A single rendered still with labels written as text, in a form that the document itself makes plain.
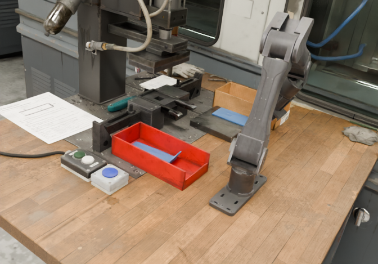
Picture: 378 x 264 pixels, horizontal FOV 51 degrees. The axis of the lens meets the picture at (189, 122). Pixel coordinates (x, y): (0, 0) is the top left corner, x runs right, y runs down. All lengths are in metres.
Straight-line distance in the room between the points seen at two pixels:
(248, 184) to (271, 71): 0.28
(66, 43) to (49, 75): 0.35
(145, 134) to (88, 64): 0.36
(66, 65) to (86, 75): 1.33
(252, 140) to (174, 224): 0.27
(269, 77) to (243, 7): 0.86
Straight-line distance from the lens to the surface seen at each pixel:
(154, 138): 1.16
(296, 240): 0.95
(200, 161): 1.09
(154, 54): 1.19
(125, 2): 1.22
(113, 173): 0.99
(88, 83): 1.43
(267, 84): 0.95
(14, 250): 2.17
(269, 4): 1.71
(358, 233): 1.86
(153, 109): 1.20
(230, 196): 1.00
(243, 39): 1.79
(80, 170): 1.03
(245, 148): 0.96
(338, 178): 1.21
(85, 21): 1.36
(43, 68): 3.00
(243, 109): 1.40
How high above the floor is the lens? 1.52
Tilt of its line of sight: 28 degrees down
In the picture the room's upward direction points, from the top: 7 degrees clockwise
